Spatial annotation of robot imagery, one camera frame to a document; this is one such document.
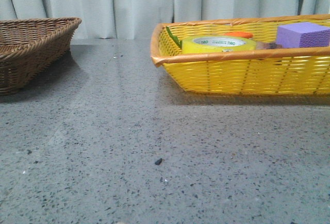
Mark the purple foam cube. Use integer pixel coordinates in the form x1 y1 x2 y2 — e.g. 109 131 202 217
276 22 329 48

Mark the brown wicker basket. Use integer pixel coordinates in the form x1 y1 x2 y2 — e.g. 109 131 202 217
1 17 82 95

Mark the brown crumpled toy piece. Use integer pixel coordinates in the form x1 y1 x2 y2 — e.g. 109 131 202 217
256 42 282 50

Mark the yellow woven plastic basket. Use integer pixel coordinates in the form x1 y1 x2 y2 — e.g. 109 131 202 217
151 14 329 95

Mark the small black debris chip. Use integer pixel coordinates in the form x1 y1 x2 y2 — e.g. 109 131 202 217
154 158 163 165

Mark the yellow packing tape roll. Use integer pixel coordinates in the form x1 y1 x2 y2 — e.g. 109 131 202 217
181 36 256 54

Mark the orange toy carrot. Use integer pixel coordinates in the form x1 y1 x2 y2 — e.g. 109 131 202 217
166 27 253 48

